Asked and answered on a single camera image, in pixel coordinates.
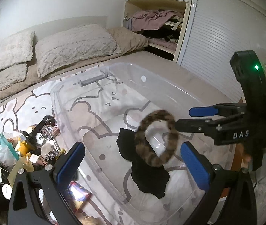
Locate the leopard print scrunchie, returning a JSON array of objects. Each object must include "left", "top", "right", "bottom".
[{"left": 134, "top": 109, "right": 179, "bottom": 168}]

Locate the silver chain necklace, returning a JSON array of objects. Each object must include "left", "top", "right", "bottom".
[{"left": 40, "top": 123, "right": 63, "bottom": 161}]

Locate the orange yellow small bottle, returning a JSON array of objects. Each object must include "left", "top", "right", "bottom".
[{"left": 17, "top": 136, "right": 36, "bottom": 156}]

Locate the right large beige pillow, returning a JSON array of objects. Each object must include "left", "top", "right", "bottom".
[{"left": 35, "top": 24, "right": 121, "bottom": 78}]

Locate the colourful card pack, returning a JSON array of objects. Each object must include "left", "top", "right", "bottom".
[{"left": 64, "top": 181, "right": 92, "bottom": 213}]

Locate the clear plastic storage bin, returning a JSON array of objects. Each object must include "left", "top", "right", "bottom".
[{"left": 50, "top": 61, "right": 237, "bottom": 225}]

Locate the black cloth garment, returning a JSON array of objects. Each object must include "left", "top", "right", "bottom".
[{"left": 116, "top": 128, "right": 170, "bottom": 199}]

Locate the pile of pink clothes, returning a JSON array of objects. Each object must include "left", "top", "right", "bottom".
[{"left": 126, "top": 10, "right": 184, "bottom": 32}]

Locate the cartoon print bed sheet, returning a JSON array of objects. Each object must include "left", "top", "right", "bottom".
[{"left": 0, "top": 62, "right": 200, "bottom": 224}]

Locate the white slatted closet door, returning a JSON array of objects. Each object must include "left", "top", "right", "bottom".
[{"left": 178, "top": 0, "right": 266, "bottom": 102}]

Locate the folded beige blanket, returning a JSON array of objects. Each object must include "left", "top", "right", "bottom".
[{"left": 0, "top": 63, "right": 27, "bottom": 91}]

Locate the yellow liquid bottle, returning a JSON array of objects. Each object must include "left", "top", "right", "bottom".
[{"left": 7, "top": 157, "right": 34, "bottom": 187}]

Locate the left fluffy beige pillow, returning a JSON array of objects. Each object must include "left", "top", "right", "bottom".
[{"left": 0, "top": 31, "right": 35, "bottom": 71}]

